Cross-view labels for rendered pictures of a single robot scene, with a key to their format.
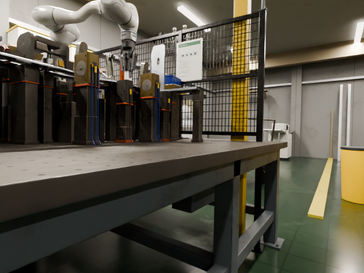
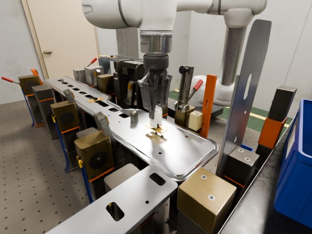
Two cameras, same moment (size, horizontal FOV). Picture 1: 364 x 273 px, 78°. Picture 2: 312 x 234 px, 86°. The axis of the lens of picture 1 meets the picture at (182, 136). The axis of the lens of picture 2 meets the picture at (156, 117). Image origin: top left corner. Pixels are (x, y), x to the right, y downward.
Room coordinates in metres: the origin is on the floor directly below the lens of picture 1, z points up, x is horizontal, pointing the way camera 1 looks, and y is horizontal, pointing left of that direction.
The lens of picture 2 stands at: (1.46, -0.17, 1.32)
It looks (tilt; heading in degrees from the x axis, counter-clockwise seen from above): 26 degrees down; 105
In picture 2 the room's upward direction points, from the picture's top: straight up
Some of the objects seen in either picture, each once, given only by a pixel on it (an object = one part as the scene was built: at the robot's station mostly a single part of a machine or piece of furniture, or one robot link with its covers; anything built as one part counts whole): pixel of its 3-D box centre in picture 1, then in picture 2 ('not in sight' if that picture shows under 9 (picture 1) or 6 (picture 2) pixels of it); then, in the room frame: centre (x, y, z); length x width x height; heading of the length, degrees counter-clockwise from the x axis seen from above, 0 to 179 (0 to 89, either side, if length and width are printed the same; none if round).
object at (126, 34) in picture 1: (128, 37); (156, 43); (1.32, 0.32, 1.30); 0.09 x 0.09 x 0.06
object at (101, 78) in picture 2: not in sight; (111, 103); (0.87, 0.79, 0.89); 0.12 x 0.08 x 0.38; 60
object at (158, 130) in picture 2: not in sight; (155, 126); (1.32, 0.32, 1.03); 0.08 x 0.04 x 0.01; 150
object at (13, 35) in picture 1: (31, 43); not in sight; (3.41, 2.29, 2.03); 0.50 x 0.41 x 0.28; 145
